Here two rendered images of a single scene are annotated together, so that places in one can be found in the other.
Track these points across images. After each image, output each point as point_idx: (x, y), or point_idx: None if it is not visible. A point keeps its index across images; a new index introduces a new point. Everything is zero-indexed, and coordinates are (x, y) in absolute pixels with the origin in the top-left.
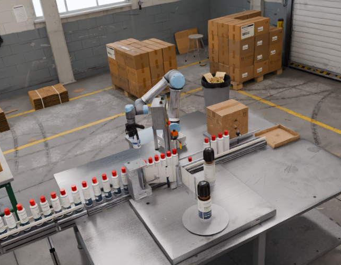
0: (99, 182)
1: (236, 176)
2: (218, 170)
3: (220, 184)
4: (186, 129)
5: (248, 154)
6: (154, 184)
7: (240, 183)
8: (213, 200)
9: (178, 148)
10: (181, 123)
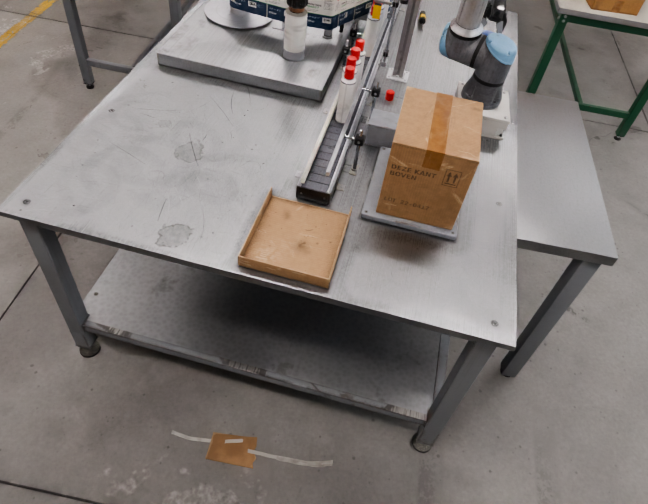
0: (446, 23)
1: (275, 98)
2: (306, 78)
3: (273, 58)
4: (518, 169)
5: (305, 154)
6: (364, 29)
7: (247, 70)
8: (257, 35)
9: None
10: (560, 185)
